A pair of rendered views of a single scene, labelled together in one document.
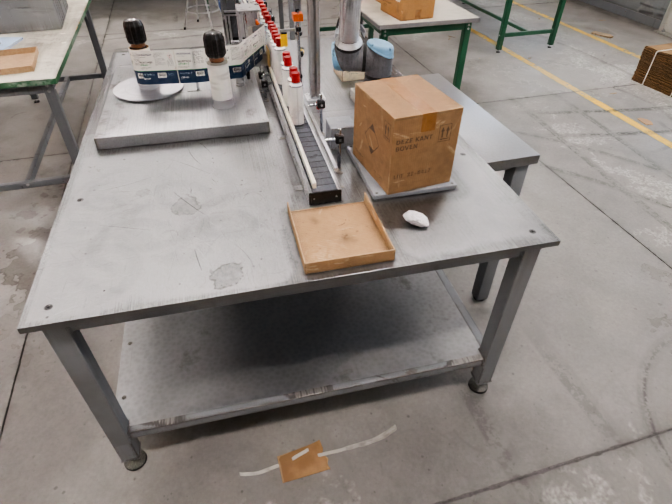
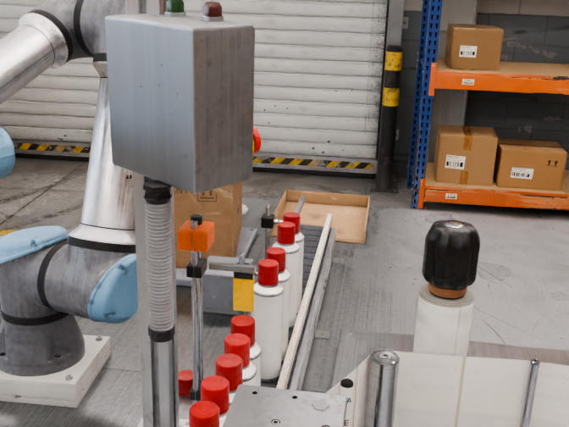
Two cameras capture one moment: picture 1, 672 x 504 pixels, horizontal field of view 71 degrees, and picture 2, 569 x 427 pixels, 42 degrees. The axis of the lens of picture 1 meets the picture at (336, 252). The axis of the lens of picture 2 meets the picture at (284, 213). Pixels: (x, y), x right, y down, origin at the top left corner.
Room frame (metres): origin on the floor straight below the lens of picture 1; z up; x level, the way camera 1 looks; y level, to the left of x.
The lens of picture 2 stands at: (3.00, 0.64, 1.55)
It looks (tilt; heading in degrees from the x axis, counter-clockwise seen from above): 20 degrees down; 202
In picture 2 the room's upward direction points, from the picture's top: 2 degrees clockwise
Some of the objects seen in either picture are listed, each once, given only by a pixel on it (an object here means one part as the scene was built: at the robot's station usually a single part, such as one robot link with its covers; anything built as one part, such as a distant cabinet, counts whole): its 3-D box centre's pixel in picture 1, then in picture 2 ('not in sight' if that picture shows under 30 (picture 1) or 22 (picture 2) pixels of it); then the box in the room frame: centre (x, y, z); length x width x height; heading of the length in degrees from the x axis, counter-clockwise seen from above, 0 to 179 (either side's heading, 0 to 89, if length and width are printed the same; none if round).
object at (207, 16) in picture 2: not in sight; (212, 10); (2.21, 0.22, 1.49); 0.03 x 0.03 x 0.02
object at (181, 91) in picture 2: not in sight; (181, 97); (2.21, 0.18, 1.38); 0.17 x 0.10 x 0.19; 69
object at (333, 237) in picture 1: (337, 229); (322, 214); (1.12, -0.01, 0.85); 0.30 x 0.26 x 0.04; 14
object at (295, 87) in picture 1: (296, 99); (290, 263); (1.78, 0.16, 0.98); 0.05 x 0.05 x 0.20
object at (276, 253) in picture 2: (289, 81); (274, 305); (1.95, 0.20, 0.98); 0.05 x 0.05 x 0.20
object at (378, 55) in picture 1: (378, 57); (36, 268); (2.10, -0.17, 1.04); 0.13 x 0.12 x 0.14; 88
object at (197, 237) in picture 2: (292, 50); (218, 324); (2.16, 0.20, 1.05); 0.10 x 0.04 x 0.33; 104
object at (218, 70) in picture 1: (218, 70); (444, 313); (1.95, 0.49, 1.03); 0.09 x 0.09 x 0.30
